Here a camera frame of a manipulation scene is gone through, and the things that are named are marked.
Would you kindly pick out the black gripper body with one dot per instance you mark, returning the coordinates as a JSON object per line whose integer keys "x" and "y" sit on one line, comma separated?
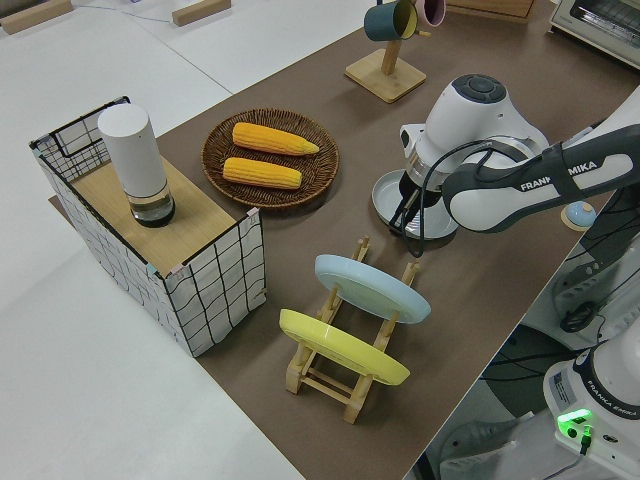
{"x": 419, "y": 190}

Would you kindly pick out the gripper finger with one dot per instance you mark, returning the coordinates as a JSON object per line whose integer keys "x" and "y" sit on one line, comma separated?
{"x": 411, "y": 206}
{"x": 399, "y": 222}

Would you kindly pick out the gray round plate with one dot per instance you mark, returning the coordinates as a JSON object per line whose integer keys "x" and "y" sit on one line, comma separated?
{"x": 385, "y": 192}

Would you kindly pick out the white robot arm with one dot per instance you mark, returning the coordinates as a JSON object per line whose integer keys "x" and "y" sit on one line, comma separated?
{"x": 480, "y": 120}

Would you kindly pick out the light blue plate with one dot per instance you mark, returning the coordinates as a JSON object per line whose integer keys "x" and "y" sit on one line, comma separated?
{"x": 370, "y": 287}

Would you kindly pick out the yellow plate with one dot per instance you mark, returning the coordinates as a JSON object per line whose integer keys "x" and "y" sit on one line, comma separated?
{"x": 340, "y": 345}

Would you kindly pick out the wooden plate rack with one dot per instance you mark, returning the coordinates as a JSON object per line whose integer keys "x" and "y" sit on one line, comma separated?
{"x": 325, "y": 385}

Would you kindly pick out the brown wicker basket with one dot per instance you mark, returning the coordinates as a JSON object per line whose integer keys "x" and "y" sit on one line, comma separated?
{"x": 320, "y": 170}

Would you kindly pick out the brown table mat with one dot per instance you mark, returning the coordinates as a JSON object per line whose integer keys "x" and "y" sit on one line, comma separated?
{"x": 475, "y": 310}

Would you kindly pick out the wooden mug tree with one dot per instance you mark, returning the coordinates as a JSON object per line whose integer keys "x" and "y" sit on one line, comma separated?
{"x": 387, "y": 75}

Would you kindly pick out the short yellow corn cob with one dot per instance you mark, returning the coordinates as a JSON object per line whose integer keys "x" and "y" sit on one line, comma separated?
{"x": 260, "y": 172}

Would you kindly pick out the long yellow corn cob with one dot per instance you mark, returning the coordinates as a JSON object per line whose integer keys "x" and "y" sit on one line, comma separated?
{"x": 270, "y": 139}

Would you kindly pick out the blue service bell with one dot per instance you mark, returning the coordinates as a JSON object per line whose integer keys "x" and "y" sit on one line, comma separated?
{"x": 577, "y": 216}

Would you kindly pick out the teal mug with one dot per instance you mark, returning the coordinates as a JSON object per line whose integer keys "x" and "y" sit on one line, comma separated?
{"x": 380, "y": 22}

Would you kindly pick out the pink mug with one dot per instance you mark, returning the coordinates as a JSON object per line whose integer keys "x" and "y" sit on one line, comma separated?
{"x": 432, "y": 10}

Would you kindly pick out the wooden drawer cabinet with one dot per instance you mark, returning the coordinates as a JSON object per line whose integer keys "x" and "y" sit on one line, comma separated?
{"x": 495, "y": 7}

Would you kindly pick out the white toaster oven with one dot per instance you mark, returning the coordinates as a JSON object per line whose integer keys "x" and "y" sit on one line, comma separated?
{"x": 595, "y": 25}

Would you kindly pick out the white cylindrical dispenser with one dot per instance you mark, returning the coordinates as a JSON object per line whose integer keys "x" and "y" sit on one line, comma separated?
{"x": 132, "y": 150}

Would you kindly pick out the light wooden block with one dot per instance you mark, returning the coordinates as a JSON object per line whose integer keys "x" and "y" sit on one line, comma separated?
{"x": 200, "y": 11}
{"x": 35, "y": 15}

